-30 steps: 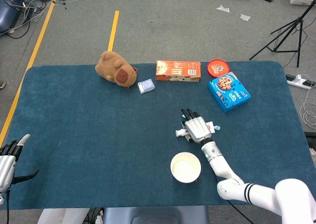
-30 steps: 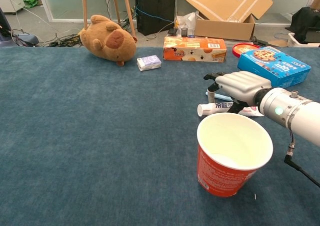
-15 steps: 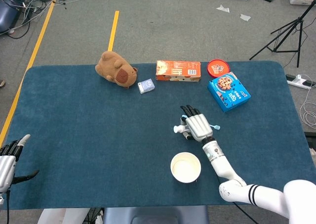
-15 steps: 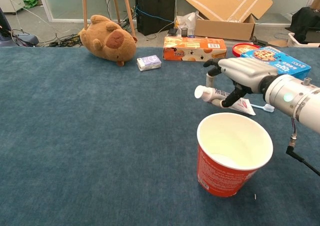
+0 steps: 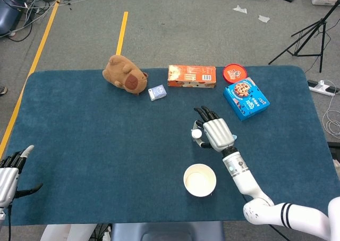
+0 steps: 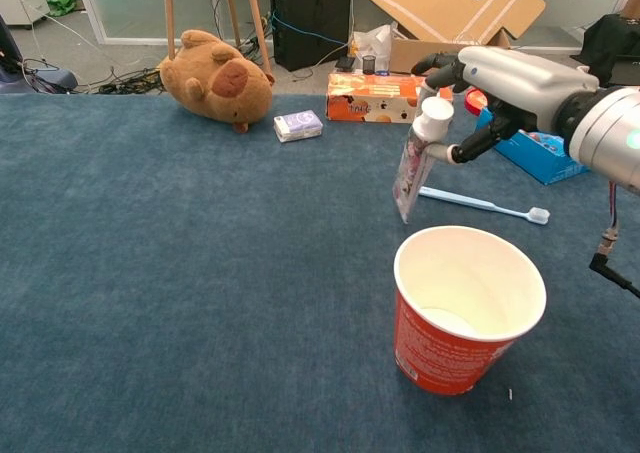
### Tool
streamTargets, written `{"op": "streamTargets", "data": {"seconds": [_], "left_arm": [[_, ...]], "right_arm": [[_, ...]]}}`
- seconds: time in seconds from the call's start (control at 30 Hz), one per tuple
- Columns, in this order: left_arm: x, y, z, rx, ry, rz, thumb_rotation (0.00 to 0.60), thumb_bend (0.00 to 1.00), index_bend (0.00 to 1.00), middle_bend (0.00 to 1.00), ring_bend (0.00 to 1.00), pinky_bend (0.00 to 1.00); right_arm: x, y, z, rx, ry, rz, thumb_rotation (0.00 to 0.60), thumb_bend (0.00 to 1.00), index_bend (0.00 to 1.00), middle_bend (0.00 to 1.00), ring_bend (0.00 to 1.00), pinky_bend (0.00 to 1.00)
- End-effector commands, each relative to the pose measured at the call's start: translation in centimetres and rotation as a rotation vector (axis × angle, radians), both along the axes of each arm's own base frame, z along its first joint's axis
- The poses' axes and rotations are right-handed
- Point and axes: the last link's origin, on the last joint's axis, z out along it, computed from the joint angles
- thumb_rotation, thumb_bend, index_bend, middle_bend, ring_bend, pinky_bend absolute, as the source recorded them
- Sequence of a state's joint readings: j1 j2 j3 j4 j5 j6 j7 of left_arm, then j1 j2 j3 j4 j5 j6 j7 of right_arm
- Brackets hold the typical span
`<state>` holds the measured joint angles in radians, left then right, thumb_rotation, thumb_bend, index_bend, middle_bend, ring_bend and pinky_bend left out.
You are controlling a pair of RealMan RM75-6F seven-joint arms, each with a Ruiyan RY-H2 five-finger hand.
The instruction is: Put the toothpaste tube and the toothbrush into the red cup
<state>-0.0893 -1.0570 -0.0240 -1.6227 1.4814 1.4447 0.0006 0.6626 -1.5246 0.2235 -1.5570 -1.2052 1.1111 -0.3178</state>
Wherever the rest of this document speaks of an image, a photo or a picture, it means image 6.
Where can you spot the light blue toothbrush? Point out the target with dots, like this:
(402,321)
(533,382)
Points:
(470,202)

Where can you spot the white toothpaste tube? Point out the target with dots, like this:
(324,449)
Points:
(410,173)

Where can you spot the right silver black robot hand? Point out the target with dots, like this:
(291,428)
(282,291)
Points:
(525,88)

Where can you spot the brown capybara plush toy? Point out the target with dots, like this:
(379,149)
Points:
(215,83)

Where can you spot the wooden easel legs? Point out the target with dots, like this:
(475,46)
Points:
(170,13)

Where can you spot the white plastic bag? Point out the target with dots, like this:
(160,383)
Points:
(372,40)

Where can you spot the white paper cup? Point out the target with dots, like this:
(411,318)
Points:
(435,353)

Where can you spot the brown cardboard box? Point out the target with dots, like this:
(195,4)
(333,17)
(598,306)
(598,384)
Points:
(450,3)

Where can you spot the black computer tower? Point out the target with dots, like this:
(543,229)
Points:
(310,28)

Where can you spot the small grey-blue card box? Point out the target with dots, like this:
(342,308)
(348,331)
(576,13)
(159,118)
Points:
(300,125)

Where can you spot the green bag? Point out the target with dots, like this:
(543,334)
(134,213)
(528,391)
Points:
(62,3)

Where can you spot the small black device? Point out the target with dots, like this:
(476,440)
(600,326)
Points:
(345,64)

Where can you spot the black cloth covered object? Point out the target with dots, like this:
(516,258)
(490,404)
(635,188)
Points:
(615,43)

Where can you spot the dark blue machine base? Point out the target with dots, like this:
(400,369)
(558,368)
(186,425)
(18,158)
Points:
(55,80)

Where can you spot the orange biscuit box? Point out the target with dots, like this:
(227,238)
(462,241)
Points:
(370,103)

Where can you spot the blue cookie box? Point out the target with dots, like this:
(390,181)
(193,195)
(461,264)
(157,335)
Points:
(530,158)

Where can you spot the black mesh pen cup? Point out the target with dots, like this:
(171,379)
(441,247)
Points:
(369,65)

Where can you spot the red round lid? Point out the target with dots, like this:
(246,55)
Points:
(474,104)

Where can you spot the dark blue table mat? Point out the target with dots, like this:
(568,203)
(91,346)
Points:
(150,273)

